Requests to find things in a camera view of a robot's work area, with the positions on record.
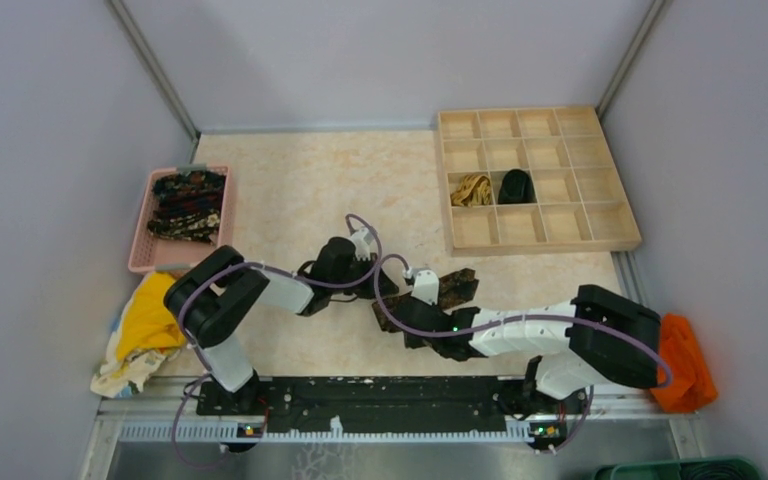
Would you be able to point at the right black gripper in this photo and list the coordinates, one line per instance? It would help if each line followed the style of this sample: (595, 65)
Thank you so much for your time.
(411, 341)

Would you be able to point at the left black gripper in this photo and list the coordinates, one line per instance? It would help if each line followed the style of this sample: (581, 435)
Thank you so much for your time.
(385, 285)

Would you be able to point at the dark brown patterned tie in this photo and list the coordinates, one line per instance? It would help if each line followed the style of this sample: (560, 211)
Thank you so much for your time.
(456, 289)

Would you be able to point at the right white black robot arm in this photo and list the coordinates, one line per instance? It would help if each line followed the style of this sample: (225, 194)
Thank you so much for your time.
(596, 338)

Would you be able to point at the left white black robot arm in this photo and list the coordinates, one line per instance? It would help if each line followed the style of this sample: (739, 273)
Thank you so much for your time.
(211, 300)

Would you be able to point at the pile of patterned ties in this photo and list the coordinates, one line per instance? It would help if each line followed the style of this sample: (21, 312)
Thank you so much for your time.
(188, 206)

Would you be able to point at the rolled yellow patterned tie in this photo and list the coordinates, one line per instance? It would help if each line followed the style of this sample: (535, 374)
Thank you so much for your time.
(472, 190)

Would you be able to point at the pink plastic basket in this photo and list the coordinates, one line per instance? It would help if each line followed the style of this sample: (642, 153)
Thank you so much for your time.
(149, 253)

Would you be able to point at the rolled black tie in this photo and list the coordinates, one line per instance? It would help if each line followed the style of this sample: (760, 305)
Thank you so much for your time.
(516, 188)

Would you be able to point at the wooden compartment tray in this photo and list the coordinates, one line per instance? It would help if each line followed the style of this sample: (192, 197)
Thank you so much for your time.
(581, 204)

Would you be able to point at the yellow white cloth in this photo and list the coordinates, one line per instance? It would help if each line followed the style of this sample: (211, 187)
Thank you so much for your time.
(143, 338)

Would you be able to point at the orange cloth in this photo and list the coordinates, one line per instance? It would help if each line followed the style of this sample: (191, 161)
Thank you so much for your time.
(692, 387)

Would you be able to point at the green bin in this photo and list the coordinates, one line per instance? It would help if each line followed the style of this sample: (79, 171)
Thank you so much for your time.
(699, 468)

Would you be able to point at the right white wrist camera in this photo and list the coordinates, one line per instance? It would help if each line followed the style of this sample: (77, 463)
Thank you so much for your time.
(424, 283)

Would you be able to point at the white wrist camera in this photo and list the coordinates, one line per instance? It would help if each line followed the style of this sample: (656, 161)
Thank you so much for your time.
(424, 283)
(365, 243)

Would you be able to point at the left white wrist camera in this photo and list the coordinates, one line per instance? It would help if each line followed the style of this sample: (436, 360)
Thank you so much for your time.
(365, 243)

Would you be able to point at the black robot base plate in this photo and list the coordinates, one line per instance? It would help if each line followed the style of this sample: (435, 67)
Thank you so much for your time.
(399, 405)

